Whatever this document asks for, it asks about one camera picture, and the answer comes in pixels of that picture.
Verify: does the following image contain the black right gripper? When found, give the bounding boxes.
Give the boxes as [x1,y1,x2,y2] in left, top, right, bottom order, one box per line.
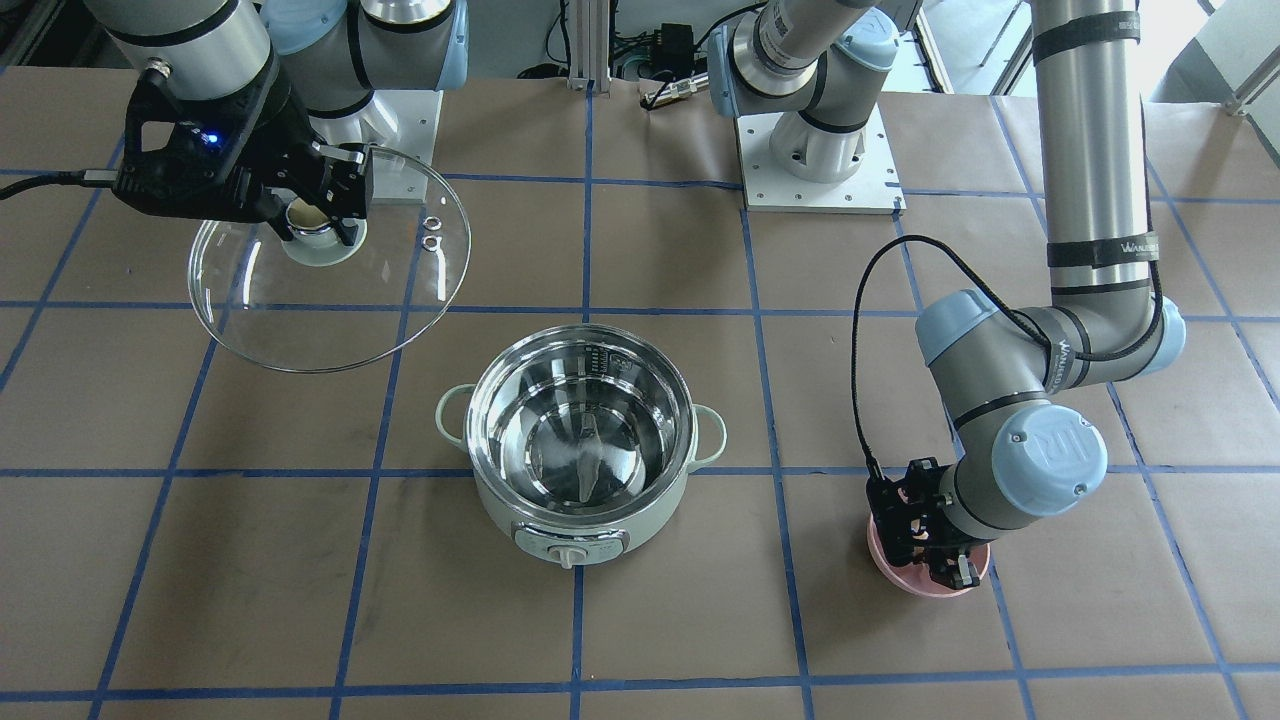
[111,72,372,249]

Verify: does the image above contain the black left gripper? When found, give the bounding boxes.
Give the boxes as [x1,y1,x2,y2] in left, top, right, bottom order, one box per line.
[867,457,980,591]

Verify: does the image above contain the glass pot lid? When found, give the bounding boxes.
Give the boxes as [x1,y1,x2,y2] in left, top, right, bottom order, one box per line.
[187,147,471,374]

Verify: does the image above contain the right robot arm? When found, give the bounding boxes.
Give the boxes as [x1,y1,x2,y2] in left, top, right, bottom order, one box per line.
[88,1,468,249]

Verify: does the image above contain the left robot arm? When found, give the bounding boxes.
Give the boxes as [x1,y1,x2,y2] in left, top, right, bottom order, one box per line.
[707,1,1187,598]

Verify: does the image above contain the mint green electric pot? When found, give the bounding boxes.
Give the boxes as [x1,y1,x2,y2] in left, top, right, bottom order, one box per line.
[434,323,728,569]

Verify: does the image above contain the pink bowl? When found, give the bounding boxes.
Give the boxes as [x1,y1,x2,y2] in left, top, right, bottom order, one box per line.
[867,518,991,600]

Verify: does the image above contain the black power adapter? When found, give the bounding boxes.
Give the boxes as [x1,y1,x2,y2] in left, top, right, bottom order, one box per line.
[650,22,695,78]

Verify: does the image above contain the black braided cable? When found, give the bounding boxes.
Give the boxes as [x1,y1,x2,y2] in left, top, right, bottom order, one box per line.
[851,236,1166,480]

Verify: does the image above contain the aluminium frame post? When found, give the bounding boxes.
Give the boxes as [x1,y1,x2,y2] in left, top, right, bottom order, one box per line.
[566,0,613,96]

